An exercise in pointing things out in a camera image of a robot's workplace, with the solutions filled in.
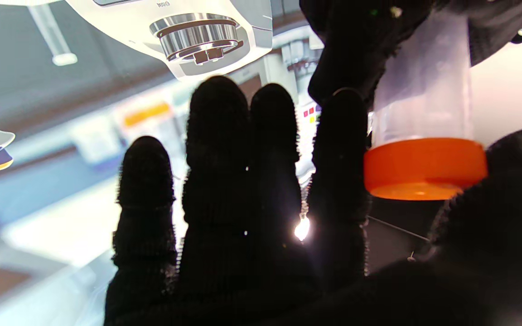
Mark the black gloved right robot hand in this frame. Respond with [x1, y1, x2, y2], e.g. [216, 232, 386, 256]
[104, 75, 522, 326]

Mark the clear plastic test tube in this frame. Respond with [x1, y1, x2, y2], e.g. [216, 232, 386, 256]
[370, 11, 475, 148]

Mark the orange tube cap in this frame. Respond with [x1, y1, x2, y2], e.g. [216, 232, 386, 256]
[363, 137, 488, 201]

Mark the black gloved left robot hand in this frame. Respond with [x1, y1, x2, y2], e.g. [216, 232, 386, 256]
[300, 0, 522, 109]

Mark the printed laboratory backdrop banner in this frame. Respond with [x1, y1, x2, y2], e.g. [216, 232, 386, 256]
[0, 0, 375, 326]

